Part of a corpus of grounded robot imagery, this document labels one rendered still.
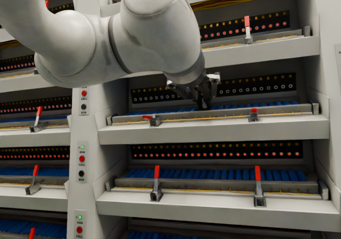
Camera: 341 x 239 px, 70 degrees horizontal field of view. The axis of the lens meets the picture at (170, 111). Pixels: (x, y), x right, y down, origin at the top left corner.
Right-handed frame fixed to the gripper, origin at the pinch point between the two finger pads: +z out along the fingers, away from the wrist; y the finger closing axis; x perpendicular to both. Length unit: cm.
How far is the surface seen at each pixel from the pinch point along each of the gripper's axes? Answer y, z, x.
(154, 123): 14.0, -1.4, 6.8
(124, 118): 24.5, 0.0, 4.3
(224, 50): -7.3, -7.1, -10.3
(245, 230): -9.0, 17.2, 35.5
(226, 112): -6.4, -0.1, 4.5
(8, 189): 69, 3, 26
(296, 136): -22.5, -2.3, 12.2
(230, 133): -7.5, -2.9, 10.8
